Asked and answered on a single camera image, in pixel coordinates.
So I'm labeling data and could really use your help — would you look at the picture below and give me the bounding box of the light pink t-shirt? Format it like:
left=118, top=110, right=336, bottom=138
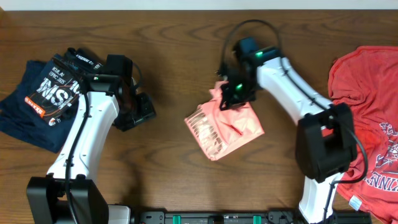
left=184, top=81, right=264, bottom=161

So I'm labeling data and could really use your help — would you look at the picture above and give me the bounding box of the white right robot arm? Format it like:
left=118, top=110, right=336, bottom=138
left=218, top=45, right=359, bottom=223

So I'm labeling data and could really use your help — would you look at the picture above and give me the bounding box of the navy blue folded shirt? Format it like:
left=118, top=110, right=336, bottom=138
left=1, top=60, right=78, bottom=153

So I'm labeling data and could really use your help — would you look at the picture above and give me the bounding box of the black printed folded shirt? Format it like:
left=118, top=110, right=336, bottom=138
left=24, top=48, right=102, bottom=126

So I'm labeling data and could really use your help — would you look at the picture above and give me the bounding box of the red printed t-shirt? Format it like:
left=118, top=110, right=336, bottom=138
left=328, top=46, right=397, bottom=223

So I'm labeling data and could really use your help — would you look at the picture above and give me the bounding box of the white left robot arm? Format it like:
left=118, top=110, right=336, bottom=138
left=27, top=74, right=155, bottom=223

